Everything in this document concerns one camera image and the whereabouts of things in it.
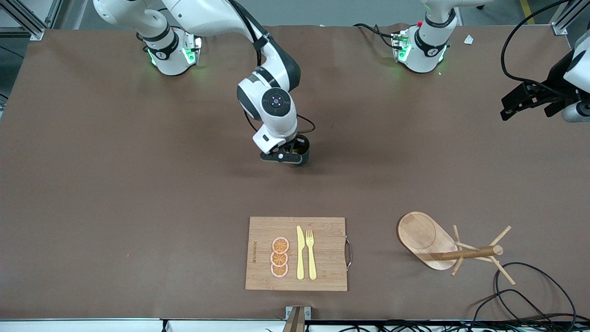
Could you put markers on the white paper scrap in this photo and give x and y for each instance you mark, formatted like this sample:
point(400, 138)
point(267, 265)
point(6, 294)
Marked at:
point(469, 39)

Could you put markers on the yellow plastic fork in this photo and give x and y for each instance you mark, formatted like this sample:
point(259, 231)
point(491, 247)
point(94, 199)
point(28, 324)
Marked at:
point(311, 258)

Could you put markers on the teal cup with tan inside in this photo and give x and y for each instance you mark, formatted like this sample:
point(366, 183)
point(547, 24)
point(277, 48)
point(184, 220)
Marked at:
point(305, 157)

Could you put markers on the bamboo cutting board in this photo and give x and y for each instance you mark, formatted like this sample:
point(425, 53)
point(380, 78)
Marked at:
point(327, 258)

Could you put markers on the brown table cover sheet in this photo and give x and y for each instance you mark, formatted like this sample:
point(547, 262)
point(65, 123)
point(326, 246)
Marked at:
point(138, 184)

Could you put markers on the yellow plastic knife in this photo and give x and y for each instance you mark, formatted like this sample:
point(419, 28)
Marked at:
point(300, 253)

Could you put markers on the wooden mug rack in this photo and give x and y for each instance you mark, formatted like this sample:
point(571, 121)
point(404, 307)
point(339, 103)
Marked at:
point(419, 235)

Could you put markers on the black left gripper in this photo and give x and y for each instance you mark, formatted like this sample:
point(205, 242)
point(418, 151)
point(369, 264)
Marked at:
point(556, 82)

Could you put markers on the aluminium frame post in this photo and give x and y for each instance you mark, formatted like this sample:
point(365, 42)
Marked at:
point(559, 28)
point(36, 33)

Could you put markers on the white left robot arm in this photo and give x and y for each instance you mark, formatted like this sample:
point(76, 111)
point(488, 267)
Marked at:
point(424, 50)

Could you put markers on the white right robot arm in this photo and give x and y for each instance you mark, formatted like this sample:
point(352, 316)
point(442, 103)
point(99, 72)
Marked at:
point(272, 103)

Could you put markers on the toy orange slice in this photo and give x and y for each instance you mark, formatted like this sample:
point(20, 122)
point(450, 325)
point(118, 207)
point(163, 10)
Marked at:
point(280, 245)

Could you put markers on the white table edge rail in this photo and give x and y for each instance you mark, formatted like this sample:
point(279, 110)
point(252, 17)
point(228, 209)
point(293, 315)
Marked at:
point(92, 326)

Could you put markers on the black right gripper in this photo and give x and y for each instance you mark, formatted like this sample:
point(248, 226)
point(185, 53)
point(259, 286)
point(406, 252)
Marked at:
point(302, 144)

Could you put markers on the grey metal bracket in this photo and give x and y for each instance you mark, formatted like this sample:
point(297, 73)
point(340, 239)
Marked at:
point(307, 312)

